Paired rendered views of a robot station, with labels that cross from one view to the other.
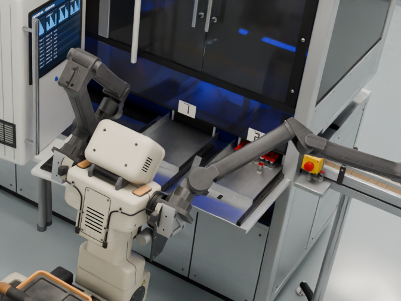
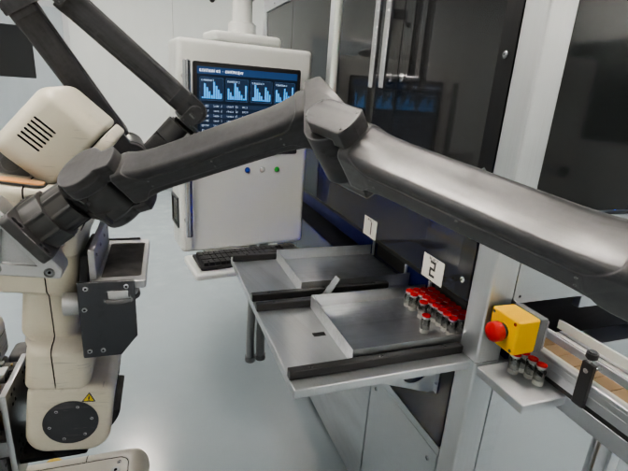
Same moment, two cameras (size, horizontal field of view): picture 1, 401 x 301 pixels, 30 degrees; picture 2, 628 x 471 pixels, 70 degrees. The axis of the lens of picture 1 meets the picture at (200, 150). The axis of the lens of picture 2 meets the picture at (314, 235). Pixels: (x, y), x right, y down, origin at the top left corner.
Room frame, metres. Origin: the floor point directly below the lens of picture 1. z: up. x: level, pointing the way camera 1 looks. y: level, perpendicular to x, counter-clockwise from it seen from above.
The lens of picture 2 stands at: (1.70, -0.71, 1.41)
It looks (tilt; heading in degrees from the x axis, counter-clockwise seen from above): 18 degrees down; 44
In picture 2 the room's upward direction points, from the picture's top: 4 degrees clockwise
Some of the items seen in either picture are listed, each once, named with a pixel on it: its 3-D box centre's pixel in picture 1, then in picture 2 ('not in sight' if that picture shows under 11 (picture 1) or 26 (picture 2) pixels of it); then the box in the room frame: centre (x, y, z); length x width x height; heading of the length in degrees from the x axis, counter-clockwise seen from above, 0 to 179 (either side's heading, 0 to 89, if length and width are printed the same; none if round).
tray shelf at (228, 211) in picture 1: (198, 168); (339, 300); (2.56, 0.00, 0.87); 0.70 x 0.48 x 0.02; 64
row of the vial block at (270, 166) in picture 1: (255, 157); (433, 310); (2.65, -0.23, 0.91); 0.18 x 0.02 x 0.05; 64
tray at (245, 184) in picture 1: (242, 171); (393, 318); (2.55, -0.19, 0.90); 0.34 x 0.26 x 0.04; 154
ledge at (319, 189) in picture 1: (314, 182); (524, 383); (2.58, -0.49, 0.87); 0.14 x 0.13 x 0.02; 154
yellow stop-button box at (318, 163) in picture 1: (313, 160); (516, 328); (2.55, -0.46, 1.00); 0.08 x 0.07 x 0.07; 154
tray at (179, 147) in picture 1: (173, 141); (339, 265); (2.70, 0.12, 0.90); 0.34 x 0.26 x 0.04; 154
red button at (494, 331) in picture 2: (309, 166); (497, 331); (2.51, -0.44, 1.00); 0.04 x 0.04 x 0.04; 64
